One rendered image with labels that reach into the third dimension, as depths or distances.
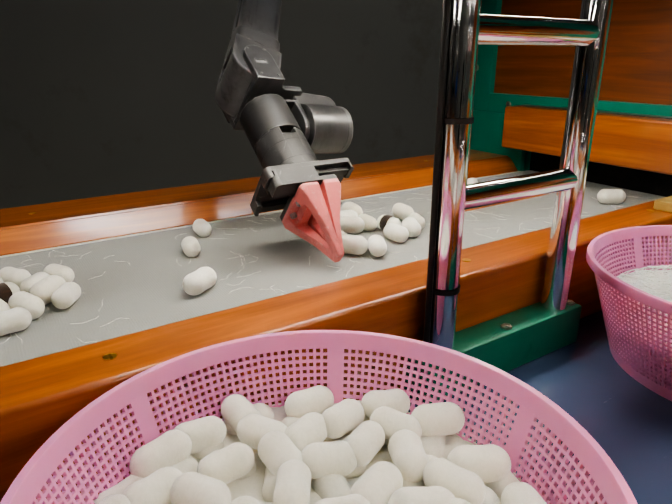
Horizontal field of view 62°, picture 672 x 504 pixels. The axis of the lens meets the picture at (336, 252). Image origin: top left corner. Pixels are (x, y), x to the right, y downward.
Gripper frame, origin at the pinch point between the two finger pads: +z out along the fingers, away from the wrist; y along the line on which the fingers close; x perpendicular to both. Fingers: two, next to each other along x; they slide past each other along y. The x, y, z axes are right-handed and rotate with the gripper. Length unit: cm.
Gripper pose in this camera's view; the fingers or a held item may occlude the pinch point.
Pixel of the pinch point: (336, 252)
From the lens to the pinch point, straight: 55.5
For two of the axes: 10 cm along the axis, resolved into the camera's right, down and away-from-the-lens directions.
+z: 4.2, 8.1, -4.0
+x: -3.5, 5.5, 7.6
